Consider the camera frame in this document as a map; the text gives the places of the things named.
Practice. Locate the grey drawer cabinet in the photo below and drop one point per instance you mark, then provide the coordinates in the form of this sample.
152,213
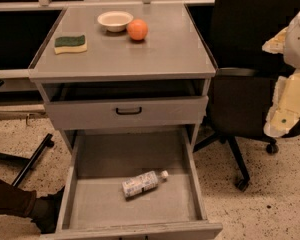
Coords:
171,62

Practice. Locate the black drawer handle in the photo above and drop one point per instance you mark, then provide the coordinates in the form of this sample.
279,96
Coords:
128,111

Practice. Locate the open grey lower drawer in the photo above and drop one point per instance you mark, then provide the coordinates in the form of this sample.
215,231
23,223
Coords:
94,206

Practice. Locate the black shoe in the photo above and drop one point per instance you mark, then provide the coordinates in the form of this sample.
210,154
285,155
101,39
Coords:
46,211

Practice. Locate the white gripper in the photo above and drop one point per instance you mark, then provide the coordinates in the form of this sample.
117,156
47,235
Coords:
298,44

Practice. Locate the black chair base leg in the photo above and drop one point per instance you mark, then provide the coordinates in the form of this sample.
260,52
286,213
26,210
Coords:
27,163

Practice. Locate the person's brown trouser leg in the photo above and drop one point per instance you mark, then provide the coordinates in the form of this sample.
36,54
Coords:
15,201

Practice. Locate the orange fruit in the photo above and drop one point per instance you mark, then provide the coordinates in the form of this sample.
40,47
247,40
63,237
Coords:
137,29

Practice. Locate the clear plastic water bottle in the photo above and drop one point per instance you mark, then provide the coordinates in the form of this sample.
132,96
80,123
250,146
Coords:
143,183

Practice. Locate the closed grey drawer front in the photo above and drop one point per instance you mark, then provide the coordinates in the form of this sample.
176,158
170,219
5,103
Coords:
82,115

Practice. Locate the yellow green sponge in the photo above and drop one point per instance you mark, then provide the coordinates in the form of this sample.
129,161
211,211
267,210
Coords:
70,44

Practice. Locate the black office chair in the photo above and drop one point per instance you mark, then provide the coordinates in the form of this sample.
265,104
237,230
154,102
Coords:
240,94

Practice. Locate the white ceramic bowl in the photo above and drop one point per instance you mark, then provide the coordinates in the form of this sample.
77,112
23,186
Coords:
115,21

